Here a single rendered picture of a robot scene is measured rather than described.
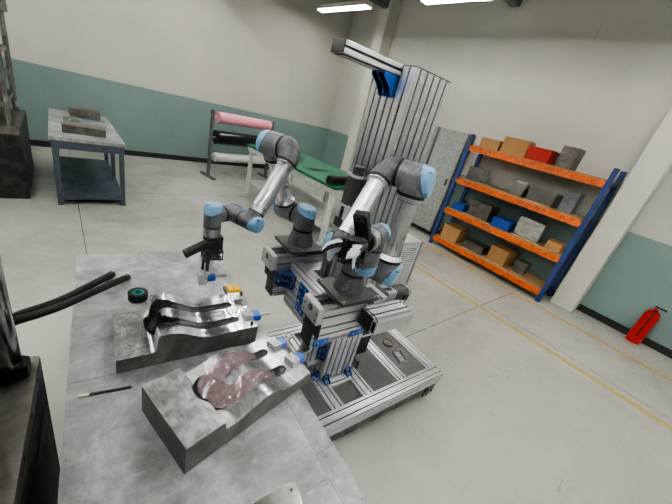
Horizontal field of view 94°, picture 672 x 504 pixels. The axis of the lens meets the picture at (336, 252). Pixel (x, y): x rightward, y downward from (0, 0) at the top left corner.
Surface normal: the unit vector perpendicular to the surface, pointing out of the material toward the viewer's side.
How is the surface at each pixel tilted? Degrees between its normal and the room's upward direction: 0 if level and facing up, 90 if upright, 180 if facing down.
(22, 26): 90
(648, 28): 90
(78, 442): 0
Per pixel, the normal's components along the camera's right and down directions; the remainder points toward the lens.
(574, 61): -0.76, 0.08
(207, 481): 0.24, -0.89
